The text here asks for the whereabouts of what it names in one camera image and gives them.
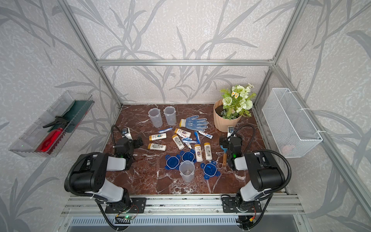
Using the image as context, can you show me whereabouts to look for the small white toothpaste tube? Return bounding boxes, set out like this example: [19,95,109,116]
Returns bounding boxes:
[198,131,213,139]

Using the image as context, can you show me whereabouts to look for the white shampoo bottle yellow cap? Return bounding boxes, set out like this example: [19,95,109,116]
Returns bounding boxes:
[194,144,203,162]

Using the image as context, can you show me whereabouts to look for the clear container blue lid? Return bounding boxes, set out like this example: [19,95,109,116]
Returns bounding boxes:
[179,160,195,183]
[163,106,176,126]
[148,108,163,128]

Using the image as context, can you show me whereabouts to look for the clear container blue lid front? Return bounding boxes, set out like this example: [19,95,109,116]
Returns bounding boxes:
[179,160,195,183]

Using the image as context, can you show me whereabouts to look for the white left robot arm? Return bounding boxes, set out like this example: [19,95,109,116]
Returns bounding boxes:
[64,125,144,207]

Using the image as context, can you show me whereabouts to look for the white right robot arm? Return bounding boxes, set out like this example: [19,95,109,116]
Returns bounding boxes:
[219,124,292,210]

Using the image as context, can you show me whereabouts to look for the beige ribbed flower pot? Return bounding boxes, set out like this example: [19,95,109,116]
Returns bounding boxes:
[214,99,242,132]

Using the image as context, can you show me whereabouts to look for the green white artificial flowers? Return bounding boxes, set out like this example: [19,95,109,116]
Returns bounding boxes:
[220,83,257,120]

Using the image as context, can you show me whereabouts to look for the blue dotted work glove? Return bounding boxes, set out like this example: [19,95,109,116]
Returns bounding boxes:
[179,115,209,132]

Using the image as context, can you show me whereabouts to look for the green mat in tray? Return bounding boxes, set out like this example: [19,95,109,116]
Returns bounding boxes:
[48,100,94,133]

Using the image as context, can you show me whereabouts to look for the red spray bottle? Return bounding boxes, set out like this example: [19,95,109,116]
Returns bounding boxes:
[36,116,70,153]

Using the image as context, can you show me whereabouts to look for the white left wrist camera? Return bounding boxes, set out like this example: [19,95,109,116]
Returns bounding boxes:
[121,128,132,140]

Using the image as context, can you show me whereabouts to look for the blue garden fork wooden handle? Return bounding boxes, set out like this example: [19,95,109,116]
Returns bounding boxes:
[220,145,228,166]

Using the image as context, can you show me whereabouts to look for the white wire mesh basket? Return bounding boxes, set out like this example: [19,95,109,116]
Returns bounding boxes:
[262,88,323,158]

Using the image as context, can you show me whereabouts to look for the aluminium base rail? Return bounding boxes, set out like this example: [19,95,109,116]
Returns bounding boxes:
[54,195,311,232]

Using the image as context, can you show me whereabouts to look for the clear plastic wall tray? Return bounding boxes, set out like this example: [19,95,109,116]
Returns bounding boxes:
[9,91,95,158]

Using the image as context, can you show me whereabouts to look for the aluminium frame post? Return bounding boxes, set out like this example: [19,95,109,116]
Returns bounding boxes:
[57,0,123,107]

